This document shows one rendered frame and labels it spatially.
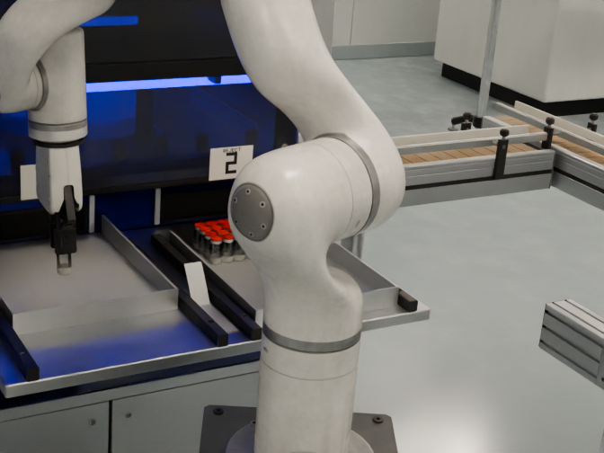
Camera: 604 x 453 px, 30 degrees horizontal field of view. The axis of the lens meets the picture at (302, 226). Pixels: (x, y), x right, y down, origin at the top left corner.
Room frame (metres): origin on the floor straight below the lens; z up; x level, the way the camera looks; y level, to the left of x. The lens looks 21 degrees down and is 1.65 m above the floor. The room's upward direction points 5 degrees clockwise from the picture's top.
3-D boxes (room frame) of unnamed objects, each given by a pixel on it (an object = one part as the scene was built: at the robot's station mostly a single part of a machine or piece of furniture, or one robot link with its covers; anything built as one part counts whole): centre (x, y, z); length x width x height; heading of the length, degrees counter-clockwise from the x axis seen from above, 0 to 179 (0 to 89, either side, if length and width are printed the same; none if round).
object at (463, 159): (2.35, -0.24, 0.92); 0.69 x 0.16 x 0.16; 121
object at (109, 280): (1.68, 0.38, 0.90); 0.34 x 0.26 x 0.04; 31
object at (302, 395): (1.23, -0.02, 0.95); 0.19 x 0.19 x 0.18
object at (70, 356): (1.71, 0.20, 0.87); 0.70 x 0.48 x 0.02; 121
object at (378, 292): (1.76, 0.03, 0.90); 0.34 x 0.26 x 0.04; 30
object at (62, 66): (1.56, 0.37, 1.25); 0.09 x 0.08 x 0.13; 141
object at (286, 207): (1.20, 0.00, 1.16); 0.19 x 0.12 x 0.24; 139
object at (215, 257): (1.83, 0.08, 0.90); 0.18 x 0.02 x 0.05; 120
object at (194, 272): (1.59, 0.13, 0.91); 0.14 x 0.03 x 0.06; 31
